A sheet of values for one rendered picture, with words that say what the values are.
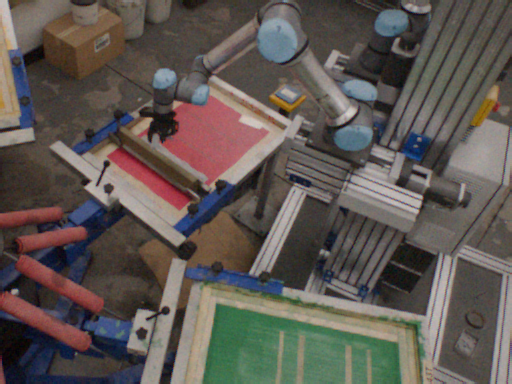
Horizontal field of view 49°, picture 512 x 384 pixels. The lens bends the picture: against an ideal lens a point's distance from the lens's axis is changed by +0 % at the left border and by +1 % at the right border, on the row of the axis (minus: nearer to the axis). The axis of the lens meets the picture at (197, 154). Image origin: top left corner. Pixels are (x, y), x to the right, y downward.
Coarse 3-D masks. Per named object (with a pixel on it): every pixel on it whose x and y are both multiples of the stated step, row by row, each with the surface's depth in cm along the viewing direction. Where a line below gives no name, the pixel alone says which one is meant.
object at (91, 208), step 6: (84, 204) 199; (90, 204) 199; (96, 204) 199; (78, 210) 197; (84, 210) 197; (90, 210) 197; (96, 210) 197; (102, 210) 200; (72, 216) 195; (78, 216) 195; (84, 216) 195; (90, 216) 195; (72, 222) 194; (78, 222) 193; (84, 222) 194; (90, 222) 198
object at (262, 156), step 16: (240, 96) 253; (256, 112) 251; (272, 112) 247; (128, 128) 238; (288, 128) 241; (272, 144) 233; (96, 160) 220; (256, 160) 226; (112, 176) 215; (240, 176) 220; (128, 192) 210; (160, 208) 206
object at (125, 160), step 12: (180, 108) 250; (204, 108) 251; (216, 108) 252; (228, 108) 252; (216, 120) 246; (144, 132) 238; (168, 144) 234; (180, 144) 235; (108, 156) 227; (120, 156) 227; (132, 156) 228; (132, 168) 223; (144, 168) 224
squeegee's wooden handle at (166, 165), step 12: (120, 132) 224; (132, 132) 223; (132, 144) 222; (144, 144) 219; (144, 156) 221; (156, 156) 215; (168, 168) 213; (180, 168) 211; (180, 180) 212; (192, 180) 207
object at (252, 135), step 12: (228, 120) 247; (240, 132) 242; (252, 132) 243; (264, 132) 243; (240, 144) 237; (252, 144) 238; (180, 156) 230; (192, 156) 230; (228, 156) 232; (240, 156) 232; (204, 168) 226; (216, 168) 227; (228, 168) 227; (144, 180) 219; (156, 180) 220; (156, 192) 216; (168, 192) 216; (180, 192) 216; (180, 204) 212
